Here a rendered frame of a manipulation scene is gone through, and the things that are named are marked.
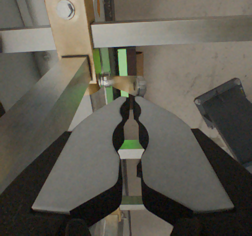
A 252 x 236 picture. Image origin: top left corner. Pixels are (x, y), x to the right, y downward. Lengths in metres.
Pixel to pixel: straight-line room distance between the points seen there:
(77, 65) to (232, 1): 1.09
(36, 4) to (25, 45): 0.26
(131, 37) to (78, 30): 0.07
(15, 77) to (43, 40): 0.23
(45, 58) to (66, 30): 0.31
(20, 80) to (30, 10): 0.18
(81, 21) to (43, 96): 0.12
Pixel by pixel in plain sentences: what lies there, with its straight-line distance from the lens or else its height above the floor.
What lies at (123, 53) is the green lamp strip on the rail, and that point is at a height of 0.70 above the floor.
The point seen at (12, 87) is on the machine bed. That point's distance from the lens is 0.49.
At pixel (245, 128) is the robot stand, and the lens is 1.11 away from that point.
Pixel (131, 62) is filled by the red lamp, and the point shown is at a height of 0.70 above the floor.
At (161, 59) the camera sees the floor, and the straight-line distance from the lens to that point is 1.19.
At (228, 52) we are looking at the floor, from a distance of 1.30.
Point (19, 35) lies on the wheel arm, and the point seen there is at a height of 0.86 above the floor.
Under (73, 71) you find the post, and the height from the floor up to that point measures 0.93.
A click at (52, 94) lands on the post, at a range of 0.17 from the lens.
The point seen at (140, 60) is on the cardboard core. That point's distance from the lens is 1.10.
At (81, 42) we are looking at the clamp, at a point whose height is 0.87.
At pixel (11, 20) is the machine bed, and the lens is 0.54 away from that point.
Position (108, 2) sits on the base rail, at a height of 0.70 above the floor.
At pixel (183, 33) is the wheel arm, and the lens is 0.27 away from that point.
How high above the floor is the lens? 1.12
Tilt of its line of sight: 57 degrees down
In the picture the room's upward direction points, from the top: 178 degrees counter-clockwise
